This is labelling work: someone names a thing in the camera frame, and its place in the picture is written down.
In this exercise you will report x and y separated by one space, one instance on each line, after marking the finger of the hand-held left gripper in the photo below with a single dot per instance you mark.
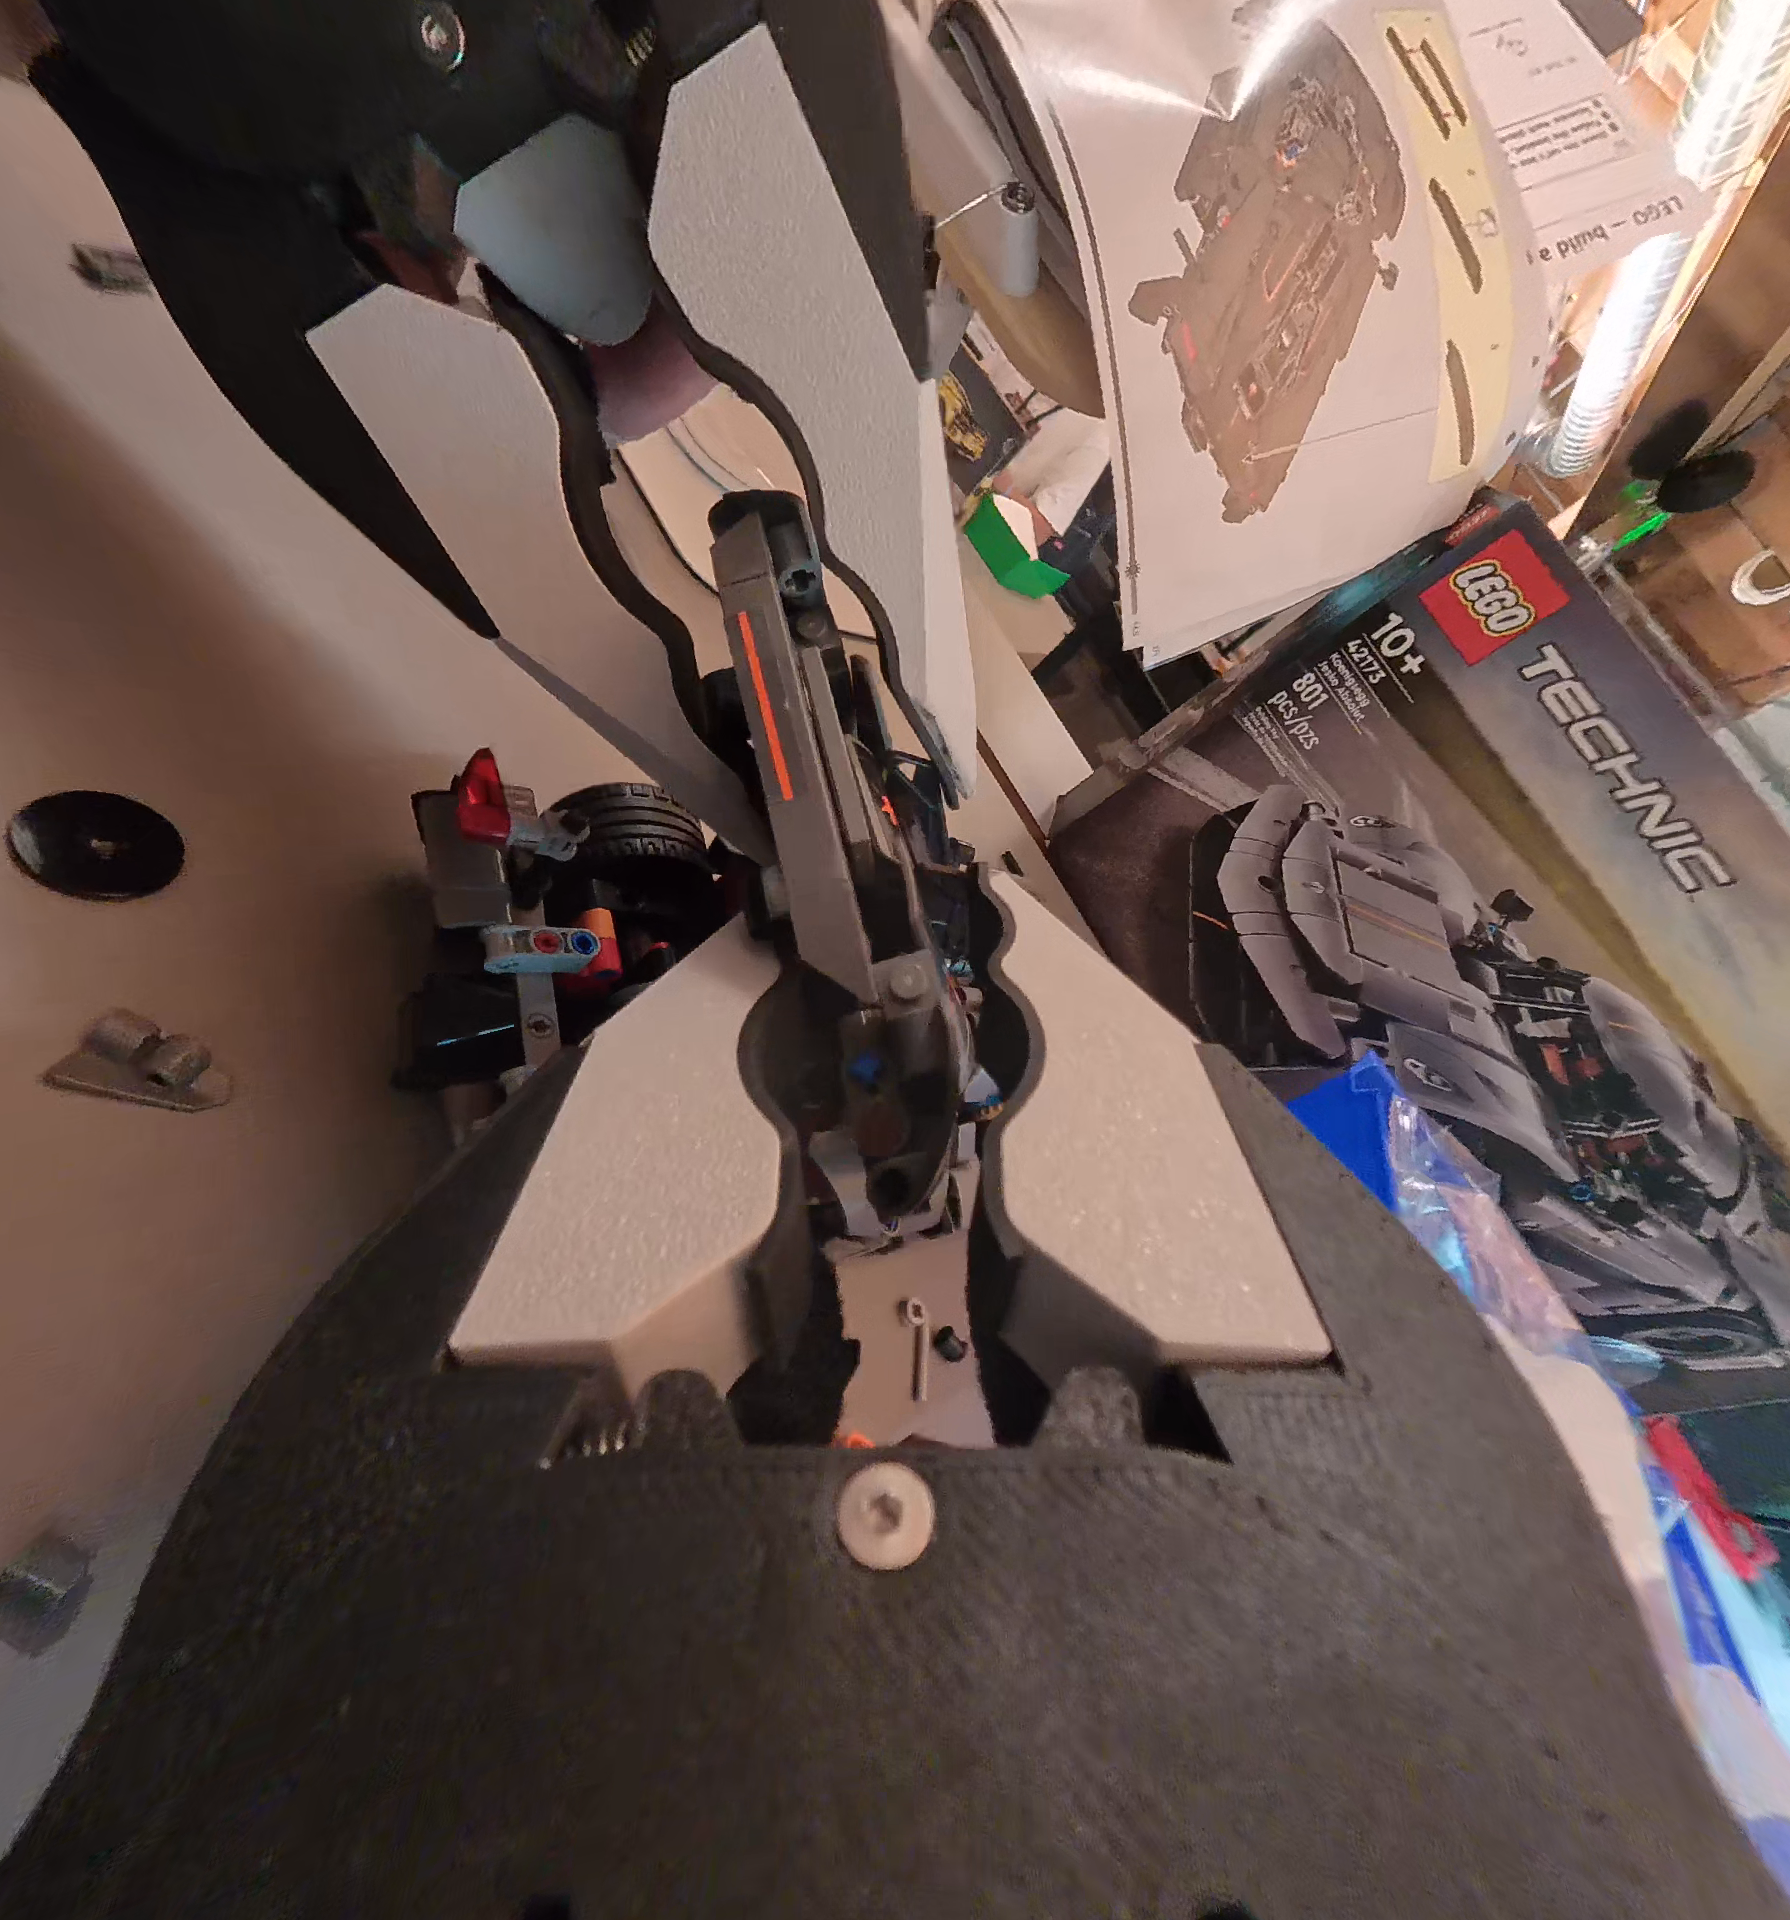
460 450
775 270

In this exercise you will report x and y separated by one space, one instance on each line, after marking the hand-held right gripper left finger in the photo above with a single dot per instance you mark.
639 1201

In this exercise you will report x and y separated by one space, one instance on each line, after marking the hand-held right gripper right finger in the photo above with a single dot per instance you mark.
1149 1201

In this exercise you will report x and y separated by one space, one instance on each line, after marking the partly built lego car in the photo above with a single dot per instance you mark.
639 840

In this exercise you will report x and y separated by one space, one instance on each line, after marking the grey lego door panel assembly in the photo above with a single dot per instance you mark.
805 811

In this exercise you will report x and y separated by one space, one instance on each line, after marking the small dark grey lego piece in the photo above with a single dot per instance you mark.
34 1590
109 268

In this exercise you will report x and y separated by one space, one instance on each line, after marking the dark lego set box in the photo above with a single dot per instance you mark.
1435 976

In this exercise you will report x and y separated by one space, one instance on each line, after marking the grey lego hinge panel piece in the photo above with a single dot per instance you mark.
139 1069

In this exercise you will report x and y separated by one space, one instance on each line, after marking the black round lego dish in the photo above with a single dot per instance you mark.
96 844

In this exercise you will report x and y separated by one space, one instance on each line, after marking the person's left hand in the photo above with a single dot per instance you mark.
654 390

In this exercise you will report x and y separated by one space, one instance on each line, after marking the black box with yellow car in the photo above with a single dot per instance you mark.
978 418

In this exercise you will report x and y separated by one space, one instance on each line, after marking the clear plastic parts bags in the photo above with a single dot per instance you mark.
1481 1245

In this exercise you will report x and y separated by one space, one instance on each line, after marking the green plastic bin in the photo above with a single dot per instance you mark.
1023 557

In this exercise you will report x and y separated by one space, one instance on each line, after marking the white instruction booklet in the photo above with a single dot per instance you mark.
1285 450

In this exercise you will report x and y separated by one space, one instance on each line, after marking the red plastic object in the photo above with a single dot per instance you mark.
1711 1500

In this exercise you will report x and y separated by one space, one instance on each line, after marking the printed white note sheet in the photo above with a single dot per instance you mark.
1570 134

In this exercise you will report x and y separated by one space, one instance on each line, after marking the black round ceiling device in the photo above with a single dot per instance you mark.
1706 477

